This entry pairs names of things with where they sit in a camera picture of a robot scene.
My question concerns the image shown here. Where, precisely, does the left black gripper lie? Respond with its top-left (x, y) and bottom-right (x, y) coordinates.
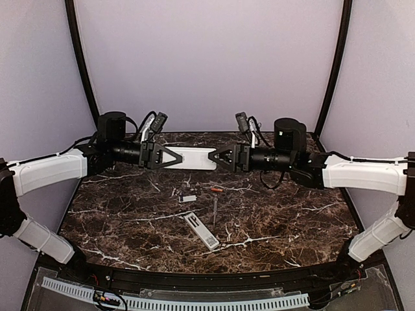
top-left (110, 139), bottom-right (183, 169)

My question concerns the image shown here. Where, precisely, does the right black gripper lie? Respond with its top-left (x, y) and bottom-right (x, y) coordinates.
top-left (209, 142), bottom-right (296, 172)

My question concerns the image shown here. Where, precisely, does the small white remote control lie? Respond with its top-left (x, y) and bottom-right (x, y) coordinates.
top-left (166, 146), bottom-right (217, 170)

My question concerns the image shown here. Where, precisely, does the clear handle screwdriver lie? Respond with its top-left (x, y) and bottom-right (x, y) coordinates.
top-left (213, 197), bottom-right (218, 227)

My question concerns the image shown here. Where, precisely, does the white battery cover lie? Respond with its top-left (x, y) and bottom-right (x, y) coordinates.
top-left (179, 195), bottom-right (197, 203)

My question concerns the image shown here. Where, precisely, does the long white remote control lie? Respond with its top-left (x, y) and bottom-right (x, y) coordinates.
top-left (184, 213), bottom-right (219, 251)

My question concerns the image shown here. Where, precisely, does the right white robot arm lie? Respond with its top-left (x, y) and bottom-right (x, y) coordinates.
top-left (208, 118), bottom-right (414, 281)

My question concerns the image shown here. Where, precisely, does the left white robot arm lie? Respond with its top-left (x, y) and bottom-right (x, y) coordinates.
top-left (1, 111), bottom-right (183, 282)

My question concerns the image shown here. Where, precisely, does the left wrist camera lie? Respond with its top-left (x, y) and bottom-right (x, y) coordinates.
top-left (139, 111), bottom-right (168, 142)

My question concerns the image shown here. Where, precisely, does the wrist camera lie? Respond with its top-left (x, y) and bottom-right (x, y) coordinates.
top-left (139, 111), bottom-right (168, 142)
top-left (235, 112), bottom-right (260, 148)

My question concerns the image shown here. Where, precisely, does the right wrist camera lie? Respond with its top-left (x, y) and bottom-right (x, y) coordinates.
top-left (235, 112), bottom-right (260, 148)

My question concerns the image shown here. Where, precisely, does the black front table rail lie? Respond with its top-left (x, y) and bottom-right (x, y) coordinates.
top-left (49, 262), bottom-right (366, 294)

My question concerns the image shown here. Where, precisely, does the white slotted cable duct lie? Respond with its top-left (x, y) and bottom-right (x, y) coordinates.
top-left (41, 277), bottom-right (310, 310)

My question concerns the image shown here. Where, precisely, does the left black frame post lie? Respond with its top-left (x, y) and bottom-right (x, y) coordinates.
top-left (64, 0), bottom-right (100, 127)

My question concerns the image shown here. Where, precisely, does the black frame post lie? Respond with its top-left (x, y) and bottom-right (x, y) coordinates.
top-left (64, 0), bottom-right (100, 127)
top-left (314, 0), bottom-right (353, 139)

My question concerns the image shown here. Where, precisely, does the right black frame post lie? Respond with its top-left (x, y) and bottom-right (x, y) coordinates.
top-left (314, 0), bottom-right (353, 139)

